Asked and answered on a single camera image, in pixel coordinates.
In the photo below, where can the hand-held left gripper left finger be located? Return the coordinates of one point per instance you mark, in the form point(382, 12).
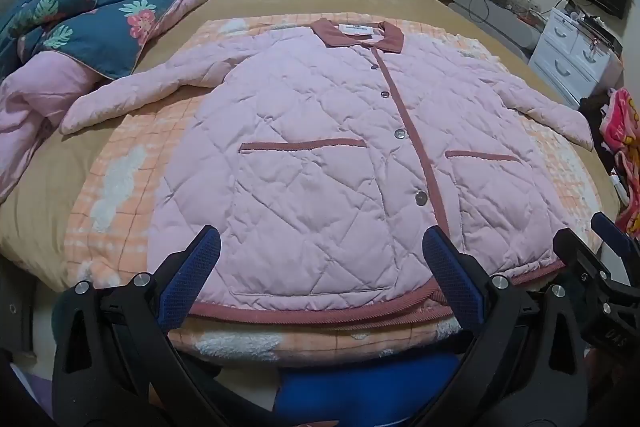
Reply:
point(192, 269)

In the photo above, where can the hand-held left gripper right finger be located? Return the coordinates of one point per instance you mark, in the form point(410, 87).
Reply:
point(450, 269)

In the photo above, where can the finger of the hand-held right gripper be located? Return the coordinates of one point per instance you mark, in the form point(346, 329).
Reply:
point(575, 257)
point(617, 234)

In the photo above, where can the pink quilted jacket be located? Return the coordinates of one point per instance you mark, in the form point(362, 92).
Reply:
point(320, 167)

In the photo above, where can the pink and yellow cloth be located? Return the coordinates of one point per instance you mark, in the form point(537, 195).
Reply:
point(625, 137)

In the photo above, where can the orange plaid blanket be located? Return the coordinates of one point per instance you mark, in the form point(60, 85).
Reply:
point(125, 187)

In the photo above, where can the blue cloth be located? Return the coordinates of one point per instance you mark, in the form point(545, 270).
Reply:
point(370, 389)

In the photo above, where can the bed with tan sheet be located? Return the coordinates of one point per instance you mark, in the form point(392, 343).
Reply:
point(45, 197)

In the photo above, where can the white drawer cabinet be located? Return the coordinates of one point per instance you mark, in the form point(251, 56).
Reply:
point(570, 52)

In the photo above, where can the blue floral pink quilt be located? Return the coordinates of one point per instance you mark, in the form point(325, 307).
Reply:
point(75, 37)

